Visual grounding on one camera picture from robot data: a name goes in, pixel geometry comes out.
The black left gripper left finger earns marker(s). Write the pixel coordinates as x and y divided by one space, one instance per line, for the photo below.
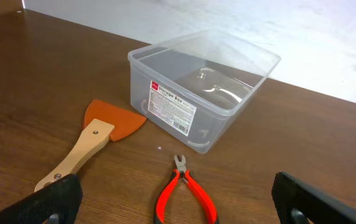
58 202

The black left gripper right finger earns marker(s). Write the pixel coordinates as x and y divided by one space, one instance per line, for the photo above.
298 202

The orange scraper wooden handle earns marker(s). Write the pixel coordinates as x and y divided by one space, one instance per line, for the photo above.
103 122

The red handled cutting pliers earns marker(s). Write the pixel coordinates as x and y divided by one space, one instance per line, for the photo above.
181 197

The clear plastic storage box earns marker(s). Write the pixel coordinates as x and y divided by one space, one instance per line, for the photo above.
195 86

